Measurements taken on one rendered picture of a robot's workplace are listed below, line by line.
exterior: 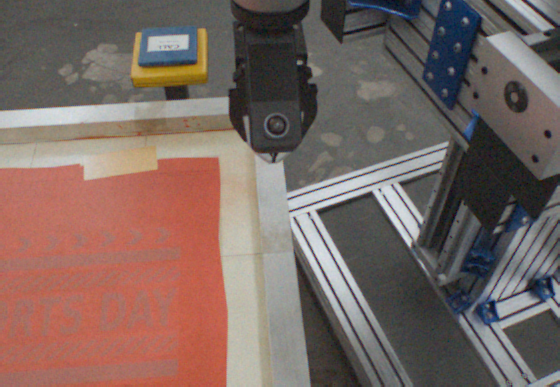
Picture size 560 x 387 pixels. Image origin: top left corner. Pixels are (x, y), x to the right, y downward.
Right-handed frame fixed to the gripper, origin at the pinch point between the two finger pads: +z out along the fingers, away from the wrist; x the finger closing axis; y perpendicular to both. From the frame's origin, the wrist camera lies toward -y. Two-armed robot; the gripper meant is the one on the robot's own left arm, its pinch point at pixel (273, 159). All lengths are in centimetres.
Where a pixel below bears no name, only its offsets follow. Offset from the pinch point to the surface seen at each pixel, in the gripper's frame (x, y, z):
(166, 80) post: 15.8, 33.4, 16.0
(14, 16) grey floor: 111, 201, 113
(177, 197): 12.9, 6.5, 14.1
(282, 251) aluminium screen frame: -0.5, -5.7, 10.4
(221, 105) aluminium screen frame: 6.2, 20.9, 10.8
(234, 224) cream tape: 5.2, 1.2, 14.0
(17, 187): 35.6, 10.3, 14.1
